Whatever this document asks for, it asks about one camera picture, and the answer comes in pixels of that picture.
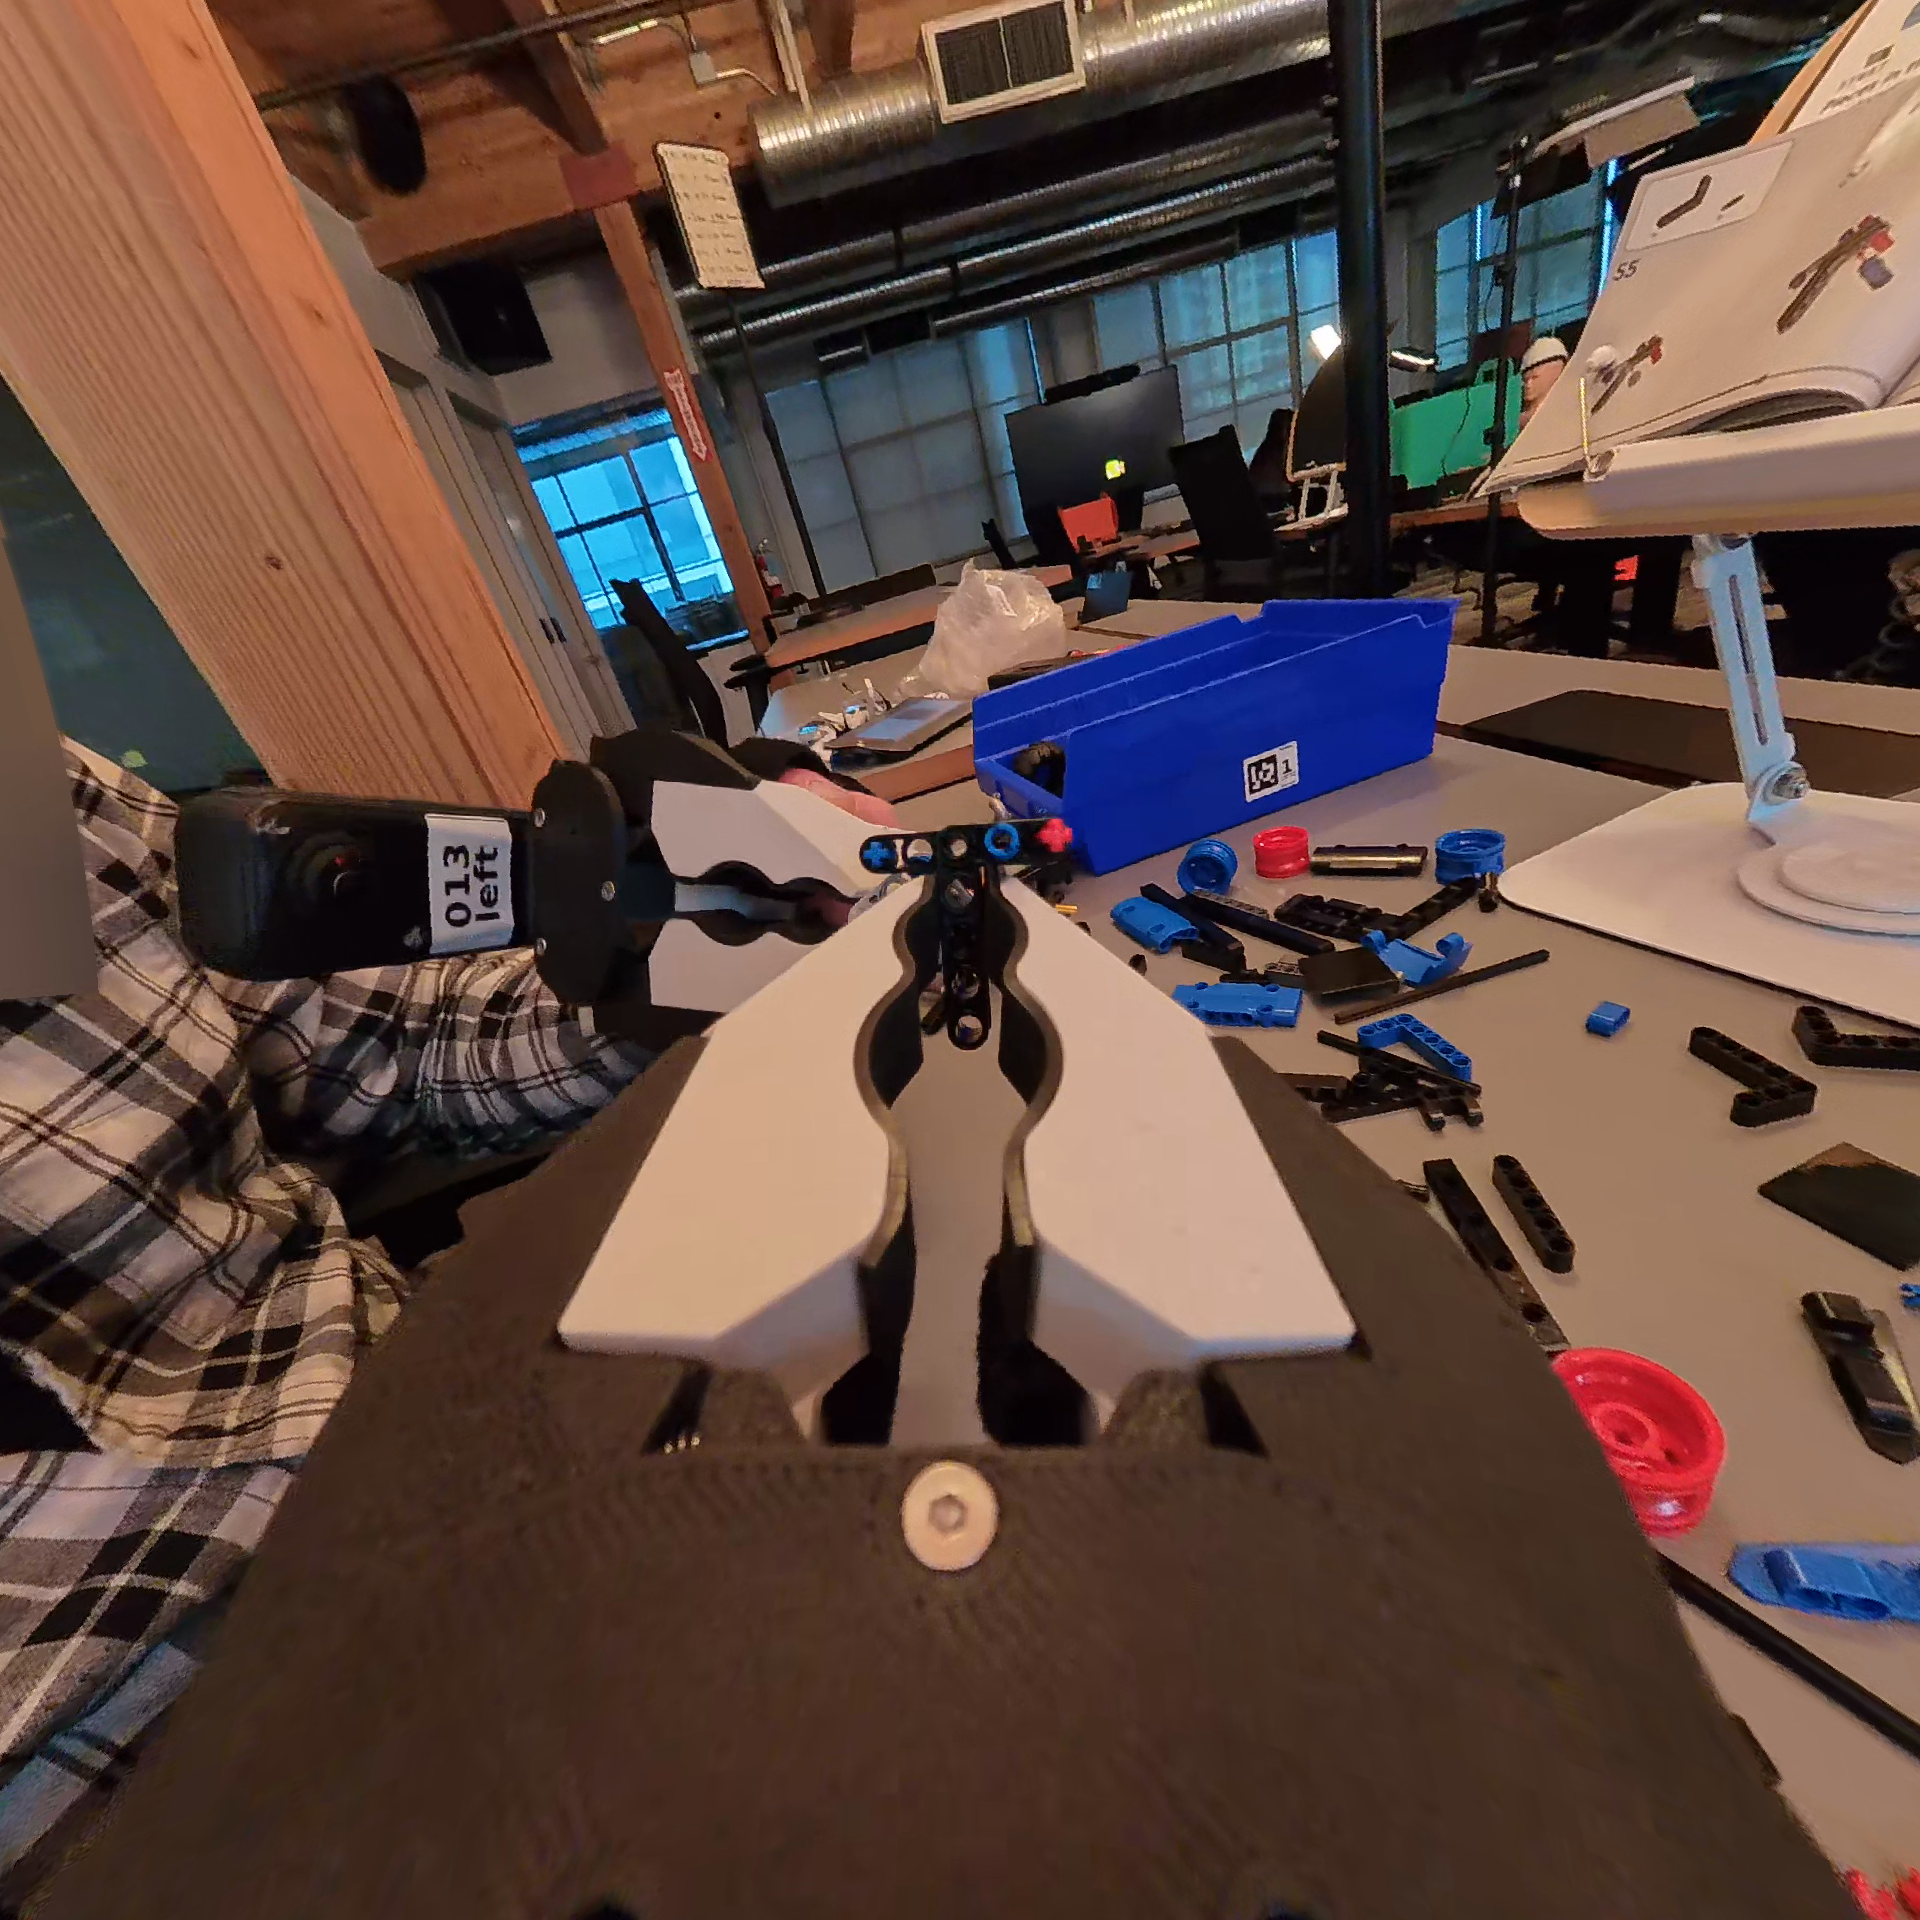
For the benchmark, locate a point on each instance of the blue storage bin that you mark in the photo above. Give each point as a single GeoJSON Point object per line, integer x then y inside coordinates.
{"type": "Point", "coordinates": [1201, 704]}

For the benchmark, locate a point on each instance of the dark desk mat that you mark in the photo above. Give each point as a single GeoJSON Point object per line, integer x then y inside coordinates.
{"type": "Point", "coordinates": [1651, 734]}

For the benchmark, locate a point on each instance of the black toy tyre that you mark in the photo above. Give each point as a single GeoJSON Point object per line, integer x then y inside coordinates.
{"type": "Point", "coordinates": [1042, 770]}

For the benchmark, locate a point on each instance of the black pole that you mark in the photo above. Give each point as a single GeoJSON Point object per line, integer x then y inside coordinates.
{"type": "Point", "coordinates": [1360, 301]}

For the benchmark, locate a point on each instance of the blue toy fender piece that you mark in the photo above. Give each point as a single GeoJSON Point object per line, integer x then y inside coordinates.
{"type": "Point", "coordinates": [1155, 925]}

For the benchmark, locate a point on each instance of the black joined toy beams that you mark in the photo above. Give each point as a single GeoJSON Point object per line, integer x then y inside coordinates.
{"type": "Point", "coordinates": [1433, 1096]}

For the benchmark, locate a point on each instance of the blue studded toy beam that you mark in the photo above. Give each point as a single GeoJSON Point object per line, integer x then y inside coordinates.
{"type": "Point", "coordinates": [1237, 1004]}

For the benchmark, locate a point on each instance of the blue flat toy panel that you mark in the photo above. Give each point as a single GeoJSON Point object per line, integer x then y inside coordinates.
{"type": "Point", "coordinates": [1823, 1581]}

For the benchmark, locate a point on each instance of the orange chair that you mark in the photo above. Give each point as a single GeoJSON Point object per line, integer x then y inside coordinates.
{"type": "Point", "coordinates": [1090, 524]}

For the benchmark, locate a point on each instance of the person's left forearm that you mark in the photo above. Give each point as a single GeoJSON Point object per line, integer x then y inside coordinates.
{"type": "Point", "coordinates": [450, 1051]}

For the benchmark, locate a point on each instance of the person's plaid shirt torso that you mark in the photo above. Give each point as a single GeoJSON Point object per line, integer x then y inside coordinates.
{"type": "Point", "coordinates": [148, 1277]}

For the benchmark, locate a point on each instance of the large black flat toy tile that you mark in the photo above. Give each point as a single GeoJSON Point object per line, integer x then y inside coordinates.
{"type": "Point", "coordinates": [1852, 1202]}

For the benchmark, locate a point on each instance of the black blue toy brick assembly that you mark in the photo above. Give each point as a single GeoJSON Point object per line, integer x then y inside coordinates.
{"type": "Point", "coordinates": [961, 916]}

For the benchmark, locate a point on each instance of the white book stand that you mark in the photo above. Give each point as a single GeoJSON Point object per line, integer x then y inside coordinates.
{"type": "Point", "coordinates": [1651, 886]}

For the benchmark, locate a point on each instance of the blue angled toy beam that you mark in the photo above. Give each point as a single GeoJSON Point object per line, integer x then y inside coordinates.
{"type": "Point", "coordinates": [1413, 1046]}

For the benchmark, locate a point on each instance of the large black angled toy beam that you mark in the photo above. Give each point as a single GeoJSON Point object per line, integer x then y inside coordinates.
{"type": "Point", "coordinates": [1329, 1096]}

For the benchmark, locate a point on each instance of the fire extinguisher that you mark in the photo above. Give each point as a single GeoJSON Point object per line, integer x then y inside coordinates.
{"type": "Point", "coordinates": [765, 571]}

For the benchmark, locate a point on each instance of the grey desk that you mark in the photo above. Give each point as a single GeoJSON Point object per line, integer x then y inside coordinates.
{"type": "Point", "coordinates": [1651, 962]}

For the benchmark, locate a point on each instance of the grey laptop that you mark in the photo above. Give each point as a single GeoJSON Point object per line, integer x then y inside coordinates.
{"type": "Point", "coordinates": [900, 727]}

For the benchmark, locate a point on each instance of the wide black studded toy beam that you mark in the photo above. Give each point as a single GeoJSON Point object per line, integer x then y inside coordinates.
{"type": "Point", "coordinates": [1336, 916]}

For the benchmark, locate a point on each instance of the black office chair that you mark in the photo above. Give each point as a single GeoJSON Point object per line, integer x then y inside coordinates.
{"type": "Point", "coordinates": [668, 662]}

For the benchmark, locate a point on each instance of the pile of small toy pins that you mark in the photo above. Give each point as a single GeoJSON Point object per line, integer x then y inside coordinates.
{"type": "Point", "coordinates": [1881, 1896]}

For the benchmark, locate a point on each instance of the blue curved toy panel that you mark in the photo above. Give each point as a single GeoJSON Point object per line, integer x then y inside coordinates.
{"type": "Point", "coordinates": [1418, 957]}

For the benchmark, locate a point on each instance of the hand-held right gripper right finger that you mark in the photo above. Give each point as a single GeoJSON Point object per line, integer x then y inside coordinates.
{"type": "Point", "coordinates": [1170, 1202]}

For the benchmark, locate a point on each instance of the open instruction booklet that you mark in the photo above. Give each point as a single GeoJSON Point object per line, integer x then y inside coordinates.
{"type": "Point", "coordinates": [1769, 301]}

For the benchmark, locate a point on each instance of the thin black studded beam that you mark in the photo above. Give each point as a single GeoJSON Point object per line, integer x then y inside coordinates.
{"type": "Point", "coordinates": [1448, 903]}

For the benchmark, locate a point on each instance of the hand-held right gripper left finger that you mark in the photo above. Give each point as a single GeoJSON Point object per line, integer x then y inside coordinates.
{"type": "Point", "coordinates": [720, 1202]}

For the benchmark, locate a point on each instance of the black glossy toy block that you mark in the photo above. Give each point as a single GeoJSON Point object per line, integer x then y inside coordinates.
{"type": "Point", "coordinates": [1368, 861]}

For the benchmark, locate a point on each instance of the black monitor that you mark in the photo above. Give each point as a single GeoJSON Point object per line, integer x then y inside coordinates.
{"type": "Point", "coordinates": [1095, 443]}

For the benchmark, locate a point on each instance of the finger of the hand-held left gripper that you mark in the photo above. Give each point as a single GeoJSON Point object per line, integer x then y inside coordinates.
{"type": "Point", "coordinates": [698, 968]}
{"type": "Point", "coordinates": [751, 832]}

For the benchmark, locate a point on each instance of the blue toy wheel hub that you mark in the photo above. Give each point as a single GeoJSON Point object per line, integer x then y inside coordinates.
{"type": "Point", "coordinates": [1208, 867]}
{"type": "Point", "coordinates": [1469, 855]}

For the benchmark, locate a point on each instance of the white hanging sign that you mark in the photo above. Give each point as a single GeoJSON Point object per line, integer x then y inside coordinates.
{"type": "Point", "coordinates": [709, 218]}

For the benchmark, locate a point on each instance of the small red toy wheel hub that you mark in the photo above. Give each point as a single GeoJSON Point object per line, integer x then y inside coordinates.
{"type": "Point", "coordinates": [1282, 853]}

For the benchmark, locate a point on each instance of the long black toy beam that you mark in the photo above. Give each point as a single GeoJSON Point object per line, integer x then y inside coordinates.
{"type": "Point", "coordinates": [1484, 1244]}

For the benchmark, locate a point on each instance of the large red toy wheel hub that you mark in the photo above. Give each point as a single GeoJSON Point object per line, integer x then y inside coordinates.
{"type": "Point", "coordinates": [1640, 1442]}

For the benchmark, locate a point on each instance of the person's left hand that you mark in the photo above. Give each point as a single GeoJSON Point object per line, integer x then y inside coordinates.
{"type": "Point", "coordinates": [843, 797]}

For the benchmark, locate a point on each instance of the white plastic bag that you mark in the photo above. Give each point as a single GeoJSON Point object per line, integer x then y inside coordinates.
{"type": "Point", "coordinates": [989, 629]}

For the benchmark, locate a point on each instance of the small black flat toy tile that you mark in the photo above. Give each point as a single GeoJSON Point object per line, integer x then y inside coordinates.
{"type": "Point", "coordinates": [1347, 974]}

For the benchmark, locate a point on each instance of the wooden table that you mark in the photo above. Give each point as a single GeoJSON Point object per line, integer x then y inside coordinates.
{"type": "Point", "coordinates": [900, 623]}

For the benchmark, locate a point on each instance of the long black toy axle rod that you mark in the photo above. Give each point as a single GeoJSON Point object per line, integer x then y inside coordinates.
{"type": "Point", "coordinates": [1786, 1651]}

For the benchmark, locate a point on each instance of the green board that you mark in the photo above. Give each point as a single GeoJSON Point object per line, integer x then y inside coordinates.
{"type": "Point", "coordinates": [1441, 436]}

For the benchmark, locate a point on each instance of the black toy panel piece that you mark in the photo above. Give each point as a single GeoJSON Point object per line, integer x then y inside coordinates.
{"type": "Point", "coordinates": [1864, 1372]}

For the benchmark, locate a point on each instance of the short black toy beam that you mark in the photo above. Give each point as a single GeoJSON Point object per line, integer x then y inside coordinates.
{"type": "Point", "coordinates": [1532, 1212]}

